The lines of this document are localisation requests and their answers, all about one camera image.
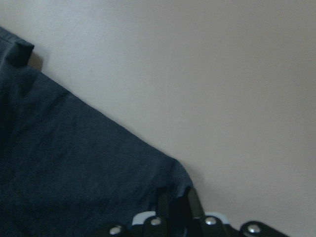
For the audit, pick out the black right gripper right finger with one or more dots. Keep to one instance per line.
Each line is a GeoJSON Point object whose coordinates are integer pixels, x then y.
{"type": "Point", "coordinates": [200, 224]}

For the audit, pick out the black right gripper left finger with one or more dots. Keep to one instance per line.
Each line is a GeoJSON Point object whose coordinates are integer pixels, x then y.
{"type": "Point", "coordinates": [158, 225]}

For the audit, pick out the black t-shirt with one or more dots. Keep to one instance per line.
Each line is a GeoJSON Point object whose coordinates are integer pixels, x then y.
{"type": "Point", "coordinates": [65, 168]}

